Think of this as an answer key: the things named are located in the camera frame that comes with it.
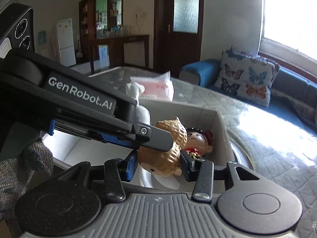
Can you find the quilted grey table cover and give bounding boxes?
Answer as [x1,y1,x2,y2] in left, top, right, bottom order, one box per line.
[86,66,317,238]

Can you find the round induction cooker plate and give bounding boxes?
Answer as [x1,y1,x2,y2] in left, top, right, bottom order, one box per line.
[228,129,256,171]

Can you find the grey cardboard box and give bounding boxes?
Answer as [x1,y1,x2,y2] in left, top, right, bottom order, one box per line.
[42,98,236,194]

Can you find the white refrigerator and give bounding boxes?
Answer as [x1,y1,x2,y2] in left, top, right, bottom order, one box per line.
[56,19,76,67]

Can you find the butterfly pattern pillow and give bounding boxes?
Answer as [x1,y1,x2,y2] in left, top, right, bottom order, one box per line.
[214,50,281,108]

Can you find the window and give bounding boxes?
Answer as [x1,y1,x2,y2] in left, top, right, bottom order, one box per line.
[260,0,316,63]

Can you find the white plush toy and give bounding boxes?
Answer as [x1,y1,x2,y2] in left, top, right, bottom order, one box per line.
[126,82,150,125]

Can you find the tan peanut toy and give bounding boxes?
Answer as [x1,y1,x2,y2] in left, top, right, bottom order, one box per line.
[137,117,187,177]

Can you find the grey gloved left hand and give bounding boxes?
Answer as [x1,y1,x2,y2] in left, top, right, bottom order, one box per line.
[0,139,54,221]

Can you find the blue sofa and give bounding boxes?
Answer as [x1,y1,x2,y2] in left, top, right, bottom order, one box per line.
[178,59,317,135]

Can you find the dark wooden cabinet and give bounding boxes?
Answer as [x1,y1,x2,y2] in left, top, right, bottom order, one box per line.
[78,0,149,74]

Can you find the dark wooden door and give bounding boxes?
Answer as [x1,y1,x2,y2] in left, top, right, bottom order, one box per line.
[153,0,204,78]

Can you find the red-haired doll toy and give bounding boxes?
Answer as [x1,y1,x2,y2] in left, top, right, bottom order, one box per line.
[183,127,213,161]

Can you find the pink tissue pack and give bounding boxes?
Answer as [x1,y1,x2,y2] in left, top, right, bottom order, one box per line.
[130,71,174,102]

